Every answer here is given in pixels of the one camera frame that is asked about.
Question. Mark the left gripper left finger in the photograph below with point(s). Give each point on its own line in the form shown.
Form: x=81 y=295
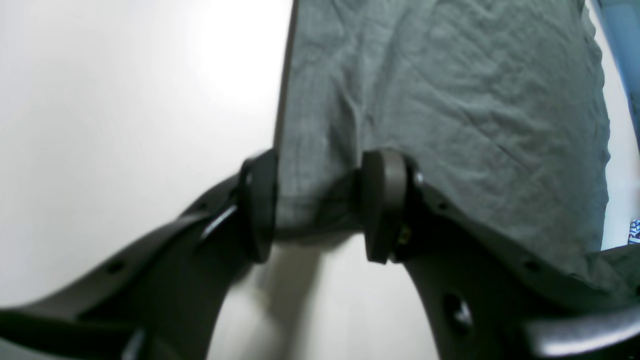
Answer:
x=159 y=298

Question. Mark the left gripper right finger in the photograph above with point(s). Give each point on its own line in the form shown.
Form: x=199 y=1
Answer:
x=486 y=297

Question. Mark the grey T-shirt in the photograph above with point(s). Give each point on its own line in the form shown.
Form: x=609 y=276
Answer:
x=500 y=103

